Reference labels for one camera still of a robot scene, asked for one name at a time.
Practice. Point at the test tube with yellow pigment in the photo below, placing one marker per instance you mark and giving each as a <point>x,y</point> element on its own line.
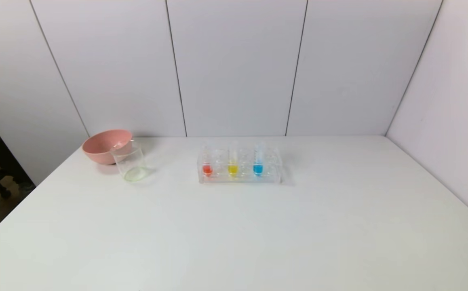
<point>232,169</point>

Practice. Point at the test tube with blue pigment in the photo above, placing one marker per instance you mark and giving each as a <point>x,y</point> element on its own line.
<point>258,168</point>

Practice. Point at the clear acrylic test tube rack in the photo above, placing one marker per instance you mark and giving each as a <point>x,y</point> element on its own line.
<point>240,178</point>

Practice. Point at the test tube with red pigment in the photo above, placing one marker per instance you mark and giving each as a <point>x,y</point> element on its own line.
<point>207,169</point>

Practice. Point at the clear glass beaker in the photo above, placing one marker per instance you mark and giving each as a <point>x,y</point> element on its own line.
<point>133,167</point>

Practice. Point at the pink plastic bowl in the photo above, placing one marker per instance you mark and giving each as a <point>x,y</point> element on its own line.
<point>100,147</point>

